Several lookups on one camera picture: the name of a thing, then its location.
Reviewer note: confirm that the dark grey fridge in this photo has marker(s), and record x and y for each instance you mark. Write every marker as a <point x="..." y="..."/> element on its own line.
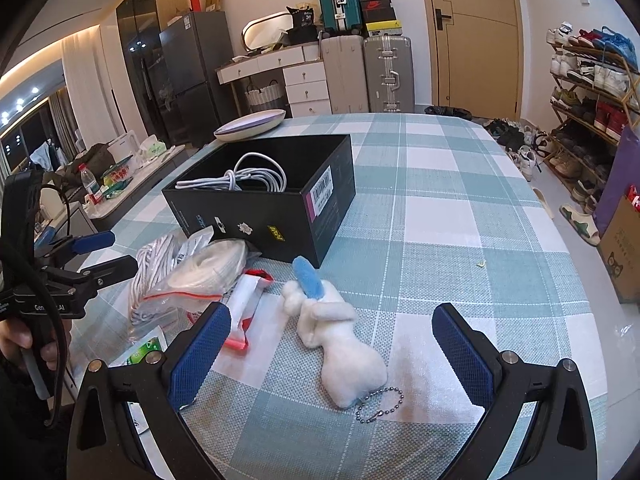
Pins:
<point x="195" y="60"/>

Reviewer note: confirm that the black and yellow shoe box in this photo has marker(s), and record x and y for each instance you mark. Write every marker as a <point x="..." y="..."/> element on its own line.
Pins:
<point x="384" y="28"/>

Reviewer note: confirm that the clear water bottle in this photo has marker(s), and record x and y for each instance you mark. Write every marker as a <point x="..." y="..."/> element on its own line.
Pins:
<point x="90" y="185"/>

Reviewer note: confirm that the green tissue box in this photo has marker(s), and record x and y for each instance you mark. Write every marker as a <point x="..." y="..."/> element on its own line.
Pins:
<point x="152" y="149"/>

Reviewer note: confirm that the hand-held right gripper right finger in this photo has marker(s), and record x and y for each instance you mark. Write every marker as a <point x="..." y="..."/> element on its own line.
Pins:
<point x="462" y="355"/>

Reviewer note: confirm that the silver suitcase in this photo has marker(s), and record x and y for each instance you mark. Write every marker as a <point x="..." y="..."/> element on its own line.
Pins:
<point x="390" y="75"/>

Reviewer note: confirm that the grey curtain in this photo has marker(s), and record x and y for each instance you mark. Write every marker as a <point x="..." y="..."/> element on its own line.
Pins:
<point x="62" y="125"/>

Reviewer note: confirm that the black plastic bag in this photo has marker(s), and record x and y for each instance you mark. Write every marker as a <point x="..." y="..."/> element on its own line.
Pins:
<point x="447" y="111"/>

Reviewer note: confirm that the white dressing table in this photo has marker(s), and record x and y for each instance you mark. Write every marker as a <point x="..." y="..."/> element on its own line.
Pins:
<point x="305" y="85"/>

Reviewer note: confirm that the black paper bag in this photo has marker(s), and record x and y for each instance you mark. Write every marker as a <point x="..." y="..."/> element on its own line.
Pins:
<point x="302" y="22"/>

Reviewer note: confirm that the green and white packet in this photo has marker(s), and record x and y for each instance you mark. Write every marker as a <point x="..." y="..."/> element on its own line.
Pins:
<point x="145" y="350"/>

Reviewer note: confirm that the rows of stored shoes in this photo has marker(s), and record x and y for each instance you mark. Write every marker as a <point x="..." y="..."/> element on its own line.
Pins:
<point x="605" y="77"/>

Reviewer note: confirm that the beige slipper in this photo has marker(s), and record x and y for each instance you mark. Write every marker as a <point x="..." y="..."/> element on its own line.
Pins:
<point x="544" y="202"/>

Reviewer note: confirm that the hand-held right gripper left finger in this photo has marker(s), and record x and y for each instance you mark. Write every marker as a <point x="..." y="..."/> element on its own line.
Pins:
<point x="200" y="355"/>

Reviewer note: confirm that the purple paper bag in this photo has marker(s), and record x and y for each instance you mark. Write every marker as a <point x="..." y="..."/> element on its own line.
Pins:
<point x="620" y="170"/>

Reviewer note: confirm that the red and green snack bag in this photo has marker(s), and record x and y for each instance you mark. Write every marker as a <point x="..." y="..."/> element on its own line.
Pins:
<point x="117" y="172"/>

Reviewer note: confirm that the oval mirror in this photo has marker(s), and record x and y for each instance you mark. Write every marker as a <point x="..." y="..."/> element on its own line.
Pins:
<point x="265" y="30"/>

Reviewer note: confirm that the teal suitcase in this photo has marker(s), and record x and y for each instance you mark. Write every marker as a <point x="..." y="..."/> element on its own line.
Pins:
<point x="335" y="0"/>

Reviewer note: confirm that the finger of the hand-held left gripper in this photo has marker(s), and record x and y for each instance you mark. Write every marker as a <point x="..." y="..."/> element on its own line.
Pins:
<point x="115" y="266"/>
<point x="92" y="241"/>

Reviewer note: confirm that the oval white plate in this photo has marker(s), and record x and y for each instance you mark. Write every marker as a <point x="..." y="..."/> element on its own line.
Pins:
<point x="250" y="125"/>

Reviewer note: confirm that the brown cardboard box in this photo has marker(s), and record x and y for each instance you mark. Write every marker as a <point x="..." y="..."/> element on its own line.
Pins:
<point x="622" y="255"/>

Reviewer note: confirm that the checked teal tablecloth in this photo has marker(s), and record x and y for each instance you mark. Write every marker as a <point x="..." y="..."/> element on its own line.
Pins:
<point x="425" y="185"/>

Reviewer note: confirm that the pile of loose shoes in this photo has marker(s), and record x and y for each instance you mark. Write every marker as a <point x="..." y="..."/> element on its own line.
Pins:
<point x="515" y="140"/>

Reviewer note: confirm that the black cardboard box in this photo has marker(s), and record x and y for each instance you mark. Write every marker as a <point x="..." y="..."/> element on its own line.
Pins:
<point x="280" y="220"/>

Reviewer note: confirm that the person's left hand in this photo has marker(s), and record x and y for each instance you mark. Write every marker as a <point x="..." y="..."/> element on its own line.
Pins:
<point x="12" y="335"/>

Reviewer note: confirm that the tan wooden door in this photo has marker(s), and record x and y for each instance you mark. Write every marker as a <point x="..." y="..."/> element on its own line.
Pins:
<point x="475" y="35"/>

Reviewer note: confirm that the white plush toy blue ear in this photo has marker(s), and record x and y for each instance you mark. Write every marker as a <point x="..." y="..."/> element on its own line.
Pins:
<point x="345" y="360"/>

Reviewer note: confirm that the white kettle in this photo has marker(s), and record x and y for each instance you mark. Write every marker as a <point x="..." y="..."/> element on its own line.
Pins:
<point x="122" y="147"/>

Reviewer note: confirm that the beige suitcase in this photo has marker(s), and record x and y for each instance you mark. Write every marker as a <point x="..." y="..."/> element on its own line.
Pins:
<point x="345" y="75"/>

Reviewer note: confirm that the white curtain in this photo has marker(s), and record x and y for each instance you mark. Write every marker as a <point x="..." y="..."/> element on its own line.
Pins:
<point x="95" y="90"/>

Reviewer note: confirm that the green and white slipper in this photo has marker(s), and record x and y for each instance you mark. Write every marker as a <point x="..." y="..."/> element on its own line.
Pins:
<point x="580" y="222"/>

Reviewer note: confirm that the red and white packet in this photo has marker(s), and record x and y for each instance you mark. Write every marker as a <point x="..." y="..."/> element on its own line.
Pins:
<point x="245" y="310"/>

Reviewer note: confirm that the dark cloth heap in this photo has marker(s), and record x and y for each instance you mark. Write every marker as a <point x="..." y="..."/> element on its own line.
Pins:
<point x="95" y="160"/>

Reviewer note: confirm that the black shoe box red logo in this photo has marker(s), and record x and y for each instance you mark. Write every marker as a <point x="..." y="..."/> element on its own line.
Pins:
<point x="378" y="11"/>

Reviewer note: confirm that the grey low cabinet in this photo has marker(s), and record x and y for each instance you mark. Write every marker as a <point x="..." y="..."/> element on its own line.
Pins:
<point x="135" y="185"/>

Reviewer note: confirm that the white woven basket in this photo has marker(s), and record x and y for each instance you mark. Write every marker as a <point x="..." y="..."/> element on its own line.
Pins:
<point x="264" y="97"/>

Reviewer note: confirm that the dark glass cabinet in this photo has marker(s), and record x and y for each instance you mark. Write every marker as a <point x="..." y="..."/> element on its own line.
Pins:
<point x="140" y="35"/>

